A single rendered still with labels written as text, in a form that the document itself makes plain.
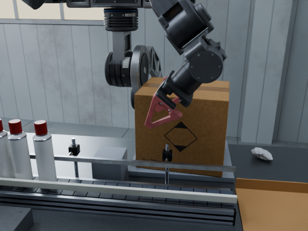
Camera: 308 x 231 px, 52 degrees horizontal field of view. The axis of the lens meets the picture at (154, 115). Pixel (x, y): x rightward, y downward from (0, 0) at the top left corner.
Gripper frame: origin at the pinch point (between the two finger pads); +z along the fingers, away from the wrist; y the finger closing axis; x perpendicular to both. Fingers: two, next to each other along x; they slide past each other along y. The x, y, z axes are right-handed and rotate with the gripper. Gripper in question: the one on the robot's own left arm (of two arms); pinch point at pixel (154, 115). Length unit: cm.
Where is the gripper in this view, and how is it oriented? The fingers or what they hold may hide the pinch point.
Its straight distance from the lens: 68.9
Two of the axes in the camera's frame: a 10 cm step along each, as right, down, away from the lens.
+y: -1.9, 3.7, -9.1
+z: -6.2, 6.8, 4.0
